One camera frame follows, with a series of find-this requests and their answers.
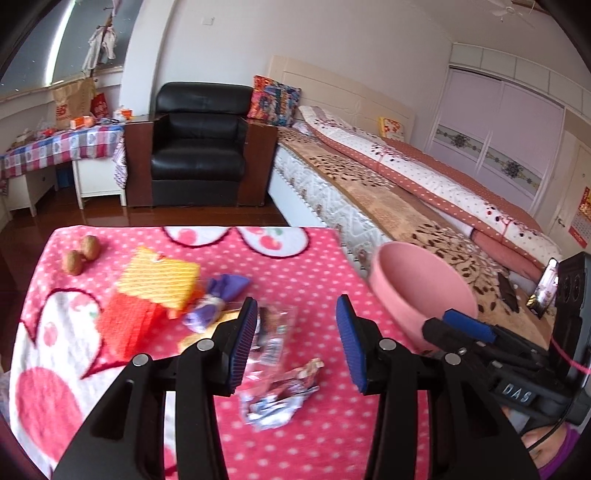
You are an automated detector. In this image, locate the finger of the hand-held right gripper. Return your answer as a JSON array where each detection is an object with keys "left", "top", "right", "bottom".
[
  {"left": 421, "top": 318, "right": 542, "bottom": 376},
  {"left": 441, "top": 308, "right": 551, "bottom": 366}
]

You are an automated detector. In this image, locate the white wardrobe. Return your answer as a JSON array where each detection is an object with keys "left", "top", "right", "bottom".
[{"left": 425, "top": 41, "right": 591, "bottom": 250}]

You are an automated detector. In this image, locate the purple snack wrapper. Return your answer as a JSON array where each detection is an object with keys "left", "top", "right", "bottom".
[{"left": 182, "top": 274, "right": 252, "bottom": 334}]

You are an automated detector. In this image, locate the black leather armchair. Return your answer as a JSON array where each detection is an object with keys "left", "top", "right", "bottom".
[{"left": 124, "top": 82, "right": 278, "bottom": 208}]

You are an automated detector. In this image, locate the brown paper bag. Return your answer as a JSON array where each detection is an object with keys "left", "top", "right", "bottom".
[{"left": 52, "top": 78, "right": 95, "bottom": 130}]

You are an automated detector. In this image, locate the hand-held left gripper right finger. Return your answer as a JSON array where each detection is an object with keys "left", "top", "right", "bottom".
[{"left": 336, "top": 294, "right": 541, "bottom": 480}]

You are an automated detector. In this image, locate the cream bed headboard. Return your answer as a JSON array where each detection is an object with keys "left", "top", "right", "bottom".
[{"left": 269, "top": 55, "right": 415, "bottom": 139}]

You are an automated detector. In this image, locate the white and pink dotted quilt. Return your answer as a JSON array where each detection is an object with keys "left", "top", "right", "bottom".
[{"left": 295, "top": 105, "right": 561, "bottom": 268}]

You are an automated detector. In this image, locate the bed with patterned quilt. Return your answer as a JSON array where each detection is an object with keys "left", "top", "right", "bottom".
[{"left": 277, "top": 126, "right": 559, "bottom": 342}]

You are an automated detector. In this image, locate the ceiling fan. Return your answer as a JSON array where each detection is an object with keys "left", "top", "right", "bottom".
[{"left": 489, "top": 0, "right": 536, "bottom": 21}]

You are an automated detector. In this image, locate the orange foam fruit net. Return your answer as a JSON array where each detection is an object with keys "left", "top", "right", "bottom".
[{"left": 96, "top": 293, "right": 167, "bottom": 361}]

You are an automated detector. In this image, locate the coat rack with clothes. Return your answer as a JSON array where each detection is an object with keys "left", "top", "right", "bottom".
[{"left": 83, "top": 0, "right": 118, "bottom": 84}]

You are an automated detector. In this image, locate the red wall calendar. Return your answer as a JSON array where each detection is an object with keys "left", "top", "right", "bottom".
[{"left": 569, "top": 187, "right": 591, "bottom": 250}]

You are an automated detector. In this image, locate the pink plastic basin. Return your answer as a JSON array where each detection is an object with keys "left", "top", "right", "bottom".
[{"left": 368, "top": 242, "right": 479, "bottom": 354}]

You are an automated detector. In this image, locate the clear plastic wrapper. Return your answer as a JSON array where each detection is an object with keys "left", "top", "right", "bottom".
[{"left": 240, "top": 305, "right": 298, "bottom": 393}]

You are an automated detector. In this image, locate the yellow flowered pillow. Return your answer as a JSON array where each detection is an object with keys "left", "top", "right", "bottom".
[{"left": 379, "top": 116, "right": 408, "bottom": 141}]

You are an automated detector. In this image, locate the black smartphone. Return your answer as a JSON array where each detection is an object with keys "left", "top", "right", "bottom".
[{"left": 498, "top": 272, "right": 520, "bottom": 310}]

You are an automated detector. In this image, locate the pink folded blanket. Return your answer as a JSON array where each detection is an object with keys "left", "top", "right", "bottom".
[{"left": 471, "top": 228, "right": 546, "bottom": 278}]

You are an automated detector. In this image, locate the white quilted mattress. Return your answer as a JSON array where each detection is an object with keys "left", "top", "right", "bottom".
[{"left": 268, "top": 138, "right": 393, "bottom": 278}]

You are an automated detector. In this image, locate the pink cord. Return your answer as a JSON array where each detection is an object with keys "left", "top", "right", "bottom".
[{"left": 550, "top": 337, "right": 591, "bottom": 376}]

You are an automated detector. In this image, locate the pink polka dot blanket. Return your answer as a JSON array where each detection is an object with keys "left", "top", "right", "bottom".
[{"left": 9, "top": 225, "right": 444, "bottom": 480}]

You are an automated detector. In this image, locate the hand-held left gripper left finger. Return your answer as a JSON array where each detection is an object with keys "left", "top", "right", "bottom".
[{"left": 53, "top": 296, "right": 259, "bottom": 480}]

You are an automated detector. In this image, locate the silver foil wrapper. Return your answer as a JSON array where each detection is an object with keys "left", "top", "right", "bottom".
[{"left": 240, "top": 357, "right": 322, "bottom": 430}]

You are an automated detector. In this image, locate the red gift bag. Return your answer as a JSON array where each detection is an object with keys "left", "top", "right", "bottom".
[{"left": 90, "top": 92, "right": 112, "bottom": 120}]

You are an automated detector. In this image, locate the person's right forearm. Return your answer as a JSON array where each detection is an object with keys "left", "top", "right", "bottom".
[{"left": 503, "top": 406, "right": 585, "bottom": 480}]

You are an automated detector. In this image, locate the yellow foam fruit net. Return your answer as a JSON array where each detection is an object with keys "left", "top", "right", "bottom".
[{"left": 115, "top": 246, "right": 201, "bottom": 311}]

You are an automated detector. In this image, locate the smartphone with bright screen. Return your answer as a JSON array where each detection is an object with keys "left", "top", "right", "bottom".
[{"left": 526, "top": 257, "right": 560, "bottom": 319}]

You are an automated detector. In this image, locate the checkered cloth side table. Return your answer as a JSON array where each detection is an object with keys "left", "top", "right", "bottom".
[
  {"left": 0, "top": 157, "right": 127, "bottom": 217},
  {"left": 0, "top": 124, "right": 126, "bottom": 195}
]

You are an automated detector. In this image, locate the window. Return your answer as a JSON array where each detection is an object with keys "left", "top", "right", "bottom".
[{"left": 0, "top": 0, "right": 125, "bottom": 100}]

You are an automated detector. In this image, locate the colourful patterned pillow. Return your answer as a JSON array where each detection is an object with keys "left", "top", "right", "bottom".
[{"left": 247, "top": 75, "right": 302, "bottom": 127}]

